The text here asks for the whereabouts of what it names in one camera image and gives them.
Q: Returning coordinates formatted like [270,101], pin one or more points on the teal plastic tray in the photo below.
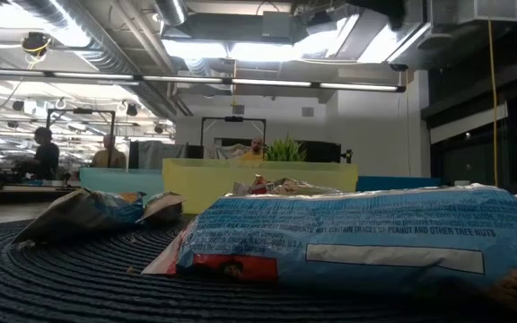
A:
[119,181]

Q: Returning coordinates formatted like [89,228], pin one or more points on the blue red granola bar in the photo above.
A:
[375,233]

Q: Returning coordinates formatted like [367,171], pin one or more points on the green potted plant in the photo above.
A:
[285,151]

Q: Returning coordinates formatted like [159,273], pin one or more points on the blue brown granola bar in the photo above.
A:
[164,208]
[83,215]

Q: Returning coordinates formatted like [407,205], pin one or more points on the person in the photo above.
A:
[255,150]
[45,152]
[108,157]

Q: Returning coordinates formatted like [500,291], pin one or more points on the round dark woven mat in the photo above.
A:
[83,287]

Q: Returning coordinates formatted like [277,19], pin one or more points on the small black tripod camera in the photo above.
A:
[348,156]

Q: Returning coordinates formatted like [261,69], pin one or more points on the red green granola bar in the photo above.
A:
[285,186]

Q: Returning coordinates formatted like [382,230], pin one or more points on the dark blue plastic tray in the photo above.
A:
[397,183]

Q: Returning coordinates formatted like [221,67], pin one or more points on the long ceiling light bar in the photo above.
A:
[182,79]

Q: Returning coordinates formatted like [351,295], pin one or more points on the black ceiling device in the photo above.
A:
[36,43]

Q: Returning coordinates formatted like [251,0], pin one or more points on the black gantry frame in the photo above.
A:
[81,110]
[233,119]

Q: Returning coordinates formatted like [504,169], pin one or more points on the yellow plastic tray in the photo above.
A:
[222,188]

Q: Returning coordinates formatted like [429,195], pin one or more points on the black monitor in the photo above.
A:
[319,151]

